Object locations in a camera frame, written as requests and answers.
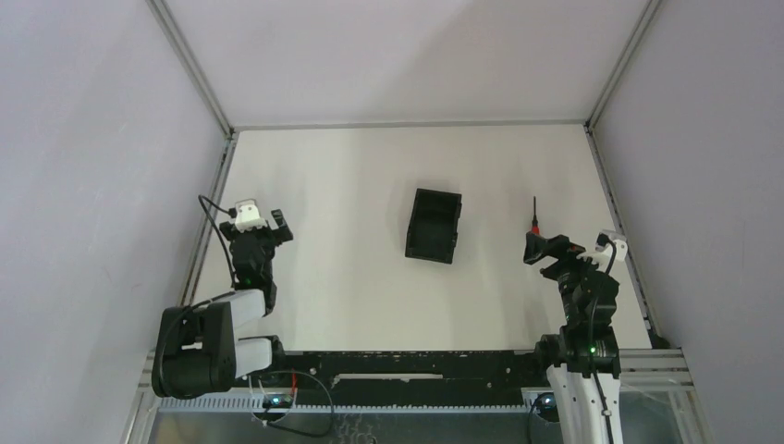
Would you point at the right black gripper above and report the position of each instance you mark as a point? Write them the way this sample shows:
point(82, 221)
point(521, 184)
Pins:
point(557, 246)

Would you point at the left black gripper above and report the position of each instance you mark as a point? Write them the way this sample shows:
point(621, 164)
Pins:
point(256, 234)

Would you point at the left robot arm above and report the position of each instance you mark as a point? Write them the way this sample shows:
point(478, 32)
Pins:
point(199, 349)

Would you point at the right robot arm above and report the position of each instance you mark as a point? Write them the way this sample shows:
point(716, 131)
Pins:
point(581, 361)

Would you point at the black plastic bin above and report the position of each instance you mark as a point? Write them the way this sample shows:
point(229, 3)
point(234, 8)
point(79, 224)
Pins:
point(432, 233)

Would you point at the red handled screwdriver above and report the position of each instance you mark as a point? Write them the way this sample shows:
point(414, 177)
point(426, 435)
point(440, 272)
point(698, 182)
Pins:
point(535, 223)

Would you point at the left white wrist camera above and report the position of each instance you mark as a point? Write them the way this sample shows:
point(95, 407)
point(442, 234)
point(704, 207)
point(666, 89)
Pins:
point(248, 216)

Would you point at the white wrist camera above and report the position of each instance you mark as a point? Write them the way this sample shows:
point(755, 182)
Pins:
point(248, 216)
point(610, 247)

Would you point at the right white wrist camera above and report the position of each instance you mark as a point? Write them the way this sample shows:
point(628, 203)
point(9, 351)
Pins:
point(610, 247)

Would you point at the black mounting rail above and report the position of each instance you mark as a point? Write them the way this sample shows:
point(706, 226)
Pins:
point(428, 379)

